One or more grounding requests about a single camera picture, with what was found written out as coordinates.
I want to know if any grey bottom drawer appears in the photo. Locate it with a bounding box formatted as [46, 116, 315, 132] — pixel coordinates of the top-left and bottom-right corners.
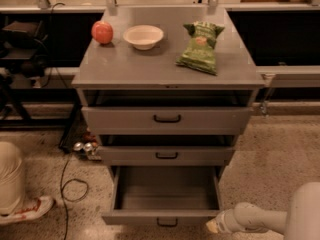
[102, 166, 221, 227]

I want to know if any grey drawer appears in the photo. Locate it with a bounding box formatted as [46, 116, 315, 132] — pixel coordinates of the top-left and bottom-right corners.
[102, 166, 221, 227]
[82, 91, 250, 135]
[98, 135, 234, 166]

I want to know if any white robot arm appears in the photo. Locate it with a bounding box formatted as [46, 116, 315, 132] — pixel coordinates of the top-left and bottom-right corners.
[206, 182, 320, 240]

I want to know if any grey middle drawer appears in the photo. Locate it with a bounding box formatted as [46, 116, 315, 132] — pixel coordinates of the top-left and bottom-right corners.
[98, 135, 234, 166]

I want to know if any grey drawer cabinet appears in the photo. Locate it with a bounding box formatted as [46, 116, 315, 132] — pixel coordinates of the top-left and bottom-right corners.
[71, 6, 266, 182]

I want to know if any grey top drawer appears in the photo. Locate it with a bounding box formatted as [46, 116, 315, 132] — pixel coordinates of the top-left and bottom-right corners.
[82, 91, 250, 135]

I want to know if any silver can right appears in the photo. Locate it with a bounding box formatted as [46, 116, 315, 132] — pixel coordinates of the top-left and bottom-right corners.
[83, 143, 93, 152]

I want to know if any silver can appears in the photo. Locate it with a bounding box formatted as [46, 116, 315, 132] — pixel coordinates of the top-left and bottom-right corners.
[83, 143, 93, 152]
[73, 142, 83, 152]

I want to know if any silver can left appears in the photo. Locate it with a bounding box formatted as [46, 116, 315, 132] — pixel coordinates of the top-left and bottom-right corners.
[73, 142, 83, 152]

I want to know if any green chip bag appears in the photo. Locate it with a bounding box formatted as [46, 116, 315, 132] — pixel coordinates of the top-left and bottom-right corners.
[176, 21, 224, 75]

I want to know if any white red sneaker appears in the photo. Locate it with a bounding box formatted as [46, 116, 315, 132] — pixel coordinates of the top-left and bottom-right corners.
[0, 196, 55, 225]

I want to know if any white bowl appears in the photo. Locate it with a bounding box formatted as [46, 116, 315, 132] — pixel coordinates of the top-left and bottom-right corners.
[123, 25, 164, 50]

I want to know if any person's beige trouser leg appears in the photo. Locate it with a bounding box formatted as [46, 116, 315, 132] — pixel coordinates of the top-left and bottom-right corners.
[0, 142, 25, 215]

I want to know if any red apple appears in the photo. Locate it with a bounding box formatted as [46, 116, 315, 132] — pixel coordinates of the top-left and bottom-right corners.
[91, 21, 113, 44]

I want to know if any black equipment on left shelf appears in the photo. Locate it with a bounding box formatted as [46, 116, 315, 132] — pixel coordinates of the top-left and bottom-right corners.
[1, 20, 48, 78]

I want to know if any black floor cable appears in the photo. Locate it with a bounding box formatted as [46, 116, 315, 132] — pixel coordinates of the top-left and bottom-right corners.
[59, 150, 90, 240]

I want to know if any black wire basket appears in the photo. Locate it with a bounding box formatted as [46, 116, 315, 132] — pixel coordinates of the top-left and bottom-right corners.
[59, 110, 101, 161]

